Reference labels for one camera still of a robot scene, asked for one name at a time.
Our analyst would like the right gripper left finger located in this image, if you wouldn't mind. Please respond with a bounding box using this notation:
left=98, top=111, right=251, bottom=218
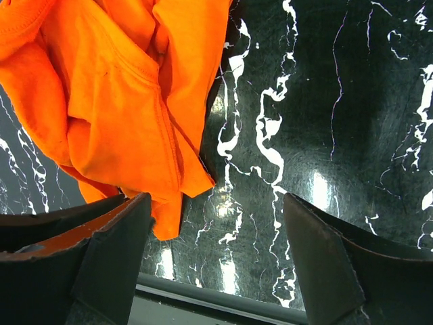
left=1, top=194, right=152, bottom=324

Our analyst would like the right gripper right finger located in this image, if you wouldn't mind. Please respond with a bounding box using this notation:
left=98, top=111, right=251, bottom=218
left=283, top=193, right=432, bottom=324

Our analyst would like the orange t shirt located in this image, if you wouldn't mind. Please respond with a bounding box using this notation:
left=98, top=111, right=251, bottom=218
left=1, top=1, right=231, bottom=240

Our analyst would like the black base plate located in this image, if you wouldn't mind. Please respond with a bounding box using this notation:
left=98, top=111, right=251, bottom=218
left=135, top=273, right=308, bottom=324

